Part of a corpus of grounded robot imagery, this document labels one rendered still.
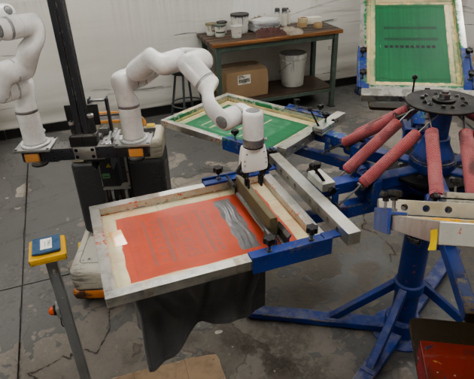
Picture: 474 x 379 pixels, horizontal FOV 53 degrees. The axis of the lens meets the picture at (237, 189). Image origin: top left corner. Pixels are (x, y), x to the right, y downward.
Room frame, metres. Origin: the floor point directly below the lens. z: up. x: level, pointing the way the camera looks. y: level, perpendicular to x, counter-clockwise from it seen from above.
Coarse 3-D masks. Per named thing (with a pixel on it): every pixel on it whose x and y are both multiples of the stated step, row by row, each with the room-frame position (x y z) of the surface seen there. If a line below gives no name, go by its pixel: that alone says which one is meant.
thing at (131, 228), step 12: (192, 204) 1.69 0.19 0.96; (204, 204) 1.68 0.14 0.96; (240, 204) 1.67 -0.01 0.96; (132, 216) 1.61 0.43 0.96; (144, 216) 1.61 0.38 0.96; (156, 216) 1.61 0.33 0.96; (216, 216) 1.59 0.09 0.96; (120, 228) 1.53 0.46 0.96; (132, 228) 1.53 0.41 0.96; (132, 240) 1.45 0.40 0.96; (144, 240) 1.45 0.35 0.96
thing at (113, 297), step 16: (256, 176) 1.84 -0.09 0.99; (160, 192) 1.74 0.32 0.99; (176, 192) 1.73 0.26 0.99; (192, 192) 1.75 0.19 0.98; (208, 192) 1.77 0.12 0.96; (272, 192) 1.74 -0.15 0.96; (96, 208) 1.63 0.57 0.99; (112, 208) 1.64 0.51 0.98; (128, 208) 1.66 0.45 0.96; (288, 208) 1.60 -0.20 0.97; (96, 224) 1.51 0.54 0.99; (304, 224) 1.47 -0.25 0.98; (96, 240) 1.41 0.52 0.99; (112, 272) 1.22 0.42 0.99; (192, 272) 1.21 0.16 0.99; (208, 272) 1.20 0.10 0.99; (224, 272) 1.22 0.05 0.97; (240, 272) 1.24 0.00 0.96; (112, 288) 1.14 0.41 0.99; (128, 288) 1.14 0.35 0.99; (144, 288) 1.14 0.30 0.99; (160, 288) 1.15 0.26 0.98; (176, 288) 1.17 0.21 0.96; (112, 304) 1.10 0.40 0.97
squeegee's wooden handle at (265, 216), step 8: (240, 176) 1.72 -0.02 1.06; (240, 184) 1.68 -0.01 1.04; (240, 192) 1.68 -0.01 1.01; (248, 192) 1.59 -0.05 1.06; (256, 192) 1.59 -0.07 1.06; (248, 200) 1.59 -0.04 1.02; (256, 200) 1.53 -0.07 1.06; (256, 208) 1.52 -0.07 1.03; (264, 208) 1.47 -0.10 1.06; (264, 216) 1.44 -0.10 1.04; (272, 216) 1.41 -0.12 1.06; (264, 224) 1.44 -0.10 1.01; (272, 224) 1.40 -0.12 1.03; (272, 232) 1.40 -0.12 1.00
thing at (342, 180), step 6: (336, 180) 1.68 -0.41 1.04; (342, 180) 1.68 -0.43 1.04; (348, 180) 1.68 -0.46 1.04; (354, 180) 1.68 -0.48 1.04; (336, 186) 1.65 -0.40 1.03; (342, 186) 1.66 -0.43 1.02; (348, 186) 1.67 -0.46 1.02; (324, 192) 1.63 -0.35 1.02; (342, 192) 1.66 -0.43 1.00; (348, 192) 1.67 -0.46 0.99
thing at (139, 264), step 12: (276, 216) 1.57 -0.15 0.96; (228, 228) 1.50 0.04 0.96; (252, 228) 1.49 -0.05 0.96; (288, 228) 1.48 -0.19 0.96; (228, 240) 1.42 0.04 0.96; (132, 252) 1.37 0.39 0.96; (144, 252) 1.37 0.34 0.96; (216, 252) 1.35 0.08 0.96; (228, 252) 1.35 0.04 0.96; (240, 252) 1.35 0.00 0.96; (132, 264) 1.31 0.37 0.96; (144, 264) 1.30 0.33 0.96; (168, 264) 1.30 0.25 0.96; (180, 264) 1.29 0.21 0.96; (192, 264) 1.29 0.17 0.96; (204, 264) 1.29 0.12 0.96; (132, 276) 1.24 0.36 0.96; (144, 276) 1.24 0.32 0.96; (156, 276) 1.24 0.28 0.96
